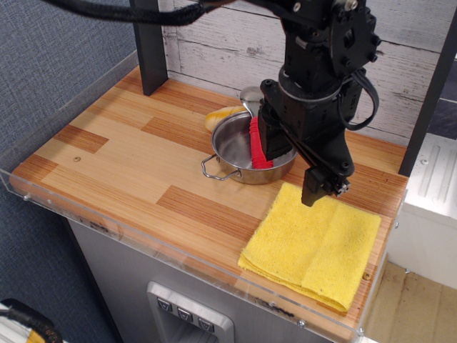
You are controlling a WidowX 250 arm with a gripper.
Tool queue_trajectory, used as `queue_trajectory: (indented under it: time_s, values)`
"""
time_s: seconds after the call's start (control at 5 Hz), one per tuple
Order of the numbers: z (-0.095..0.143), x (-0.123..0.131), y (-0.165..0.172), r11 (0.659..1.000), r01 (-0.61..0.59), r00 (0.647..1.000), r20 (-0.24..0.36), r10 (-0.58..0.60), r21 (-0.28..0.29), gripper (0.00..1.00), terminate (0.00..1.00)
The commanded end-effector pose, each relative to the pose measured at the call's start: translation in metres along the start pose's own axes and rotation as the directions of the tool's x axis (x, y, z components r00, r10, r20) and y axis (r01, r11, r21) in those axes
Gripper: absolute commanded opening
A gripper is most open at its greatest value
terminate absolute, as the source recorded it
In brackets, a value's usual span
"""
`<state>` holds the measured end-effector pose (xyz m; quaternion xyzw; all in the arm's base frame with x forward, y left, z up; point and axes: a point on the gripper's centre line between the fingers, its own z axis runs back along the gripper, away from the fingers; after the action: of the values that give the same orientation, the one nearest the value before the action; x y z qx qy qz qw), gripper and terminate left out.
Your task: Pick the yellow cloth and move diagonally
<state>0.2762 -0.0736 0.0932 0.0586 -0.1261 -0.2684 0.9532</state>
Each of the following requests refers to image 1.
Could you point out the silver metal spoon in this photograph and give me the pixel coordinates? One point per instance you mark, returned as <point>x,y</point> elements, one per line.
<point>251,97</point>

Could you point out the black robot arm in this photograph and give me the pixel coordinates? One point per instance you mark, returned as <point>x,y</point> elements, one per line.
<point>326,42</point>

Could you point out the yellow toy banana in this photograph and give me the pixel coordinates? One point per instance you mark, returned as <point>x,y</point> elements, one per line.
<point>213,118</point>

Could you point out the grey toy fridge cabinet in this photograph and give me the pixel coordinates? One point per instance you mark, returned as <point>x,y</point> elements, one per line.
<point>122,274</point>

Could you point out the silver dispenser button panel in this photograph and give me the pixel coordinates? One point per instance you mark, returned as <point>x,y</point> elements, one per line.
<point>181,319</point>

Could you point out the white side appliance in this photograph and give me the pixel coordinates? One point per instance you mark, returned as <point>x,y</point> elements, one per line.
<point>423,240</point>

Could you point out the black left frame post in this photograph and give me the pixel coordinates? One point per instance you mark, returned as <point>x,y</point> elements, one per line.
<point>151,56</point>

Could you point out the yellow napkin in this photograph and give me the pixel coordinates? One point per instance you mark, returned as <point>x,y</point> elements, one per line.
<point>320,252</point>

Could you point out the black frame post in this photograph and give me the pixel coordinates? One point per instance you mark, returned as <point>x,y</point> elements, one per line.
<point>430,102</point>
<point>151,56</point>

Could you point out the black right frame post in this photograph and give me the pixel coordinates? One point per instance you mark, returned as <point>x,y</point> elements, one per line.
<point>430,102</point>

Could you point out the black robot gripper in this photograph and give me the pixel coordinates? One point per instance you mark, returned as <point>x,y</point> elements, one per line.
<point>314,126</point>

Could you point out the silver metal pot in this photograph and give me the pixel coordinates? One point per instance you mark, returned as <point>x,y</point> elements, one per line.
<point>232,150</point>

